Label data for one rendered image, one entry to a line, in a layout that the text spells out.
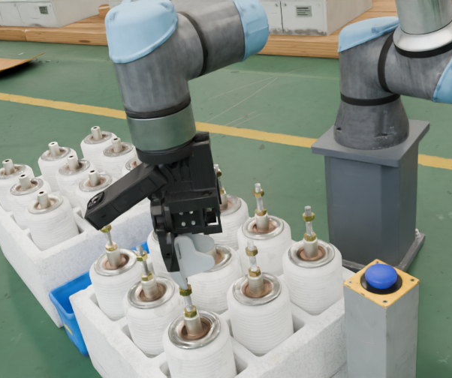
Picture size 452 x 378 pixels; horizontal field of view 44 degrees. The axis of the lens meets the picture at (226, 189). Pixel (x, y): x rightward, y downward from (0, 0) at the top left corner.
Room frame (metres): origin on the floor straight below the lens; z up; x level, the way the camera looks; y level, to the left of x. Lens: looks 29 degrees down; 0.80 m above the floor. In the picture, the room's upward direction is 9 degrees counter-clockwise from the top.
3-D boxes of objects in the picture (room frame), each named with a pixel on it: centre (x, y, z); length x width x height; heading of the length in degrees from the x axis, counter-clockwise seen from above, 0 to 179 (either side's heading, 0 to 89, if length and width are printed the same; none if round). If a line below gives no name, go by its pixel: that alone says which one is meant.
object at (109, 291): (0.79, 0.21, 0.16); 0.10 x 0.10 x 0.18
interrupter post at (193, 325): (0.60, 0.08, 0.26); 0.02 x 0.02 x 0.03
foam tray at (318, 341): (0.76, 0.04, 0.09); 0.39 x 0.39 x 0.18; 34
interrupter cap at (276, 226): (0.83, -0.05, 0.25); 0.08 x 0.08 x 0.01
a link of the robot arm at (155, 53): (0.60, 0.06, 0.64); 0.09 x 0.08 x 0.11; 126
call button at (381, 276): (0.56, -0.18, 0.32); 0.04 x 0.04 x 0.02
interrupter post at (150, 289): (0.70, 0.14, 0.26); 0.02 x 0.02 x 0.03
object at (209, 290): (0.76, 0.04, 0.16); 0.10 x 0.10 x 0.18
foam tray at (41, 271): (1.21, 0.35, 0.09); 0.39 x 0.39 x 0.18; 33
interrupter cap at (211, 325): (0.60, 0.08, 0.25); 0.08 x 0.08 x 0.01
